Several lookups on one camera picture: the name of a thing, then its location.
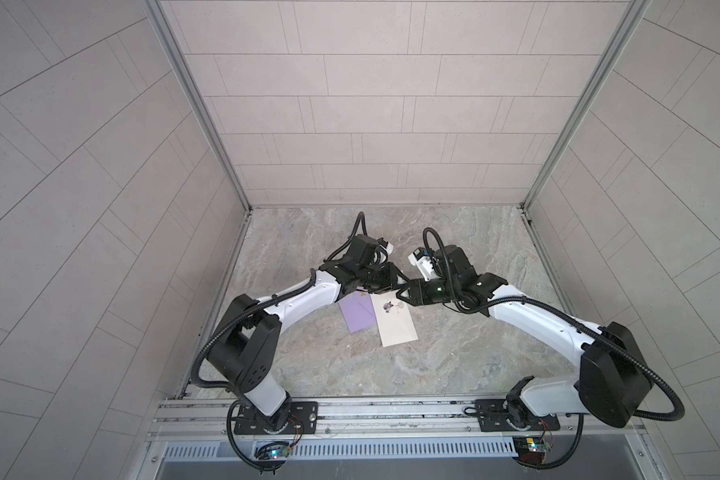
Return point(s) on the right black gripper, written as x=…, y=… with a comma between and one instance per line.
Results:
x=414, y=284

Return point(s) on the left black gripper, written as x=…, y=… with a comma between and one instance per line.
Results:
x=388, y=278

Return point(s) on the cream envelope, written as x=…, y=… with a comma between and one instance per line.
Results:
x=394, y=320

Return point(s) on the purple envelope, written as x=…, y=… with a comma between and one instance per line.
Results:
x=357, y=311

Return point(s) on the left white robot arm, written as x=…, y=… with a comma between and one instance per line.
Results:
x=239, y=354

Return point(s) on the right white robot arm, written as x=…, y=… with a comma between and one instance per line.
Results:
x=610, y=378

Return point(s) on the right circuit board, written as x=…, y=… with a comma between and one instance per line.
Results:
x=531, y=450

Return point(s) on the circuit board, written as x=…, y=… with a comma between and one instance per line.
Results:
x=531, y=450
x=274, y=451

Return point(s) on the left circuit board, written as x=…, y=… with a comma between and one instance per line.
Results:
x=274, y=451

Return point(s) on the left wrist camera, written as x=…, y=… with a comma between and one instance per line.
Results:
x=386, y=246

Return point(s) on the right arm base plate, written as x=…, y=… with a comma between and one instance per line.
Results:
x=501, y=415

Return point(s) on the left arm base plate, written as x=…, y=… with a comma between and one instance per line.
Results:
x=293, y=417

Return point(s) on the aluminium rail frame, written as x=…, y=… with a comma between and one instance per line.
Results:
x=347, y=428

